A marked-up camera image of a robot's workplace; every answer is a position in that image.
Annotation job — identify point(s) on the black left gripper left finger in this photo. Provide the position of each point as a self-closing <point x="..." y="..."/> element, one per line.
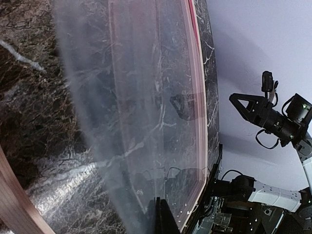
<point x="146" y="217"/>

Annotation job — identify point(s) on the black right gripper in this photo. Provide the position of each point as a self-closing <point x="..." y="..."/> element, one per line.
<point x="259" y="111"/>

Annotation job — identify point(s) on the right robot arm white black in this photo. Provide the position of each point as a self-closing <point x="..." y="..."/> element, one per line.
<point x="297" y="203"/>

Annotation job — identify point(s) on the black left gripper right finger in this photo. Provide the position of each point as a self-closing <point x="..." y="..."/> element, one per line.
<point x="165" y="222"/>

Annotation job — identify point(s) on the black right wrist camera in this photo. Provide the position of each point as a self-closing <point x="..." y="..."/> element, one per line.
<point x="297" y="109"/>

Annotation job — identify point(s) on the pink wooden picture frame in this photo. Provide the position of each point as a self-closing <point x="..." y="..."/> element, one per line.
<point x="50" y="182"/>

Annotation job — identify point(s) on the clear acrylic sheet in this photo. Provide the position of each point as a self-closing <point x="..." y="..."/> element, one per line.
<point x="135" y="74"/>

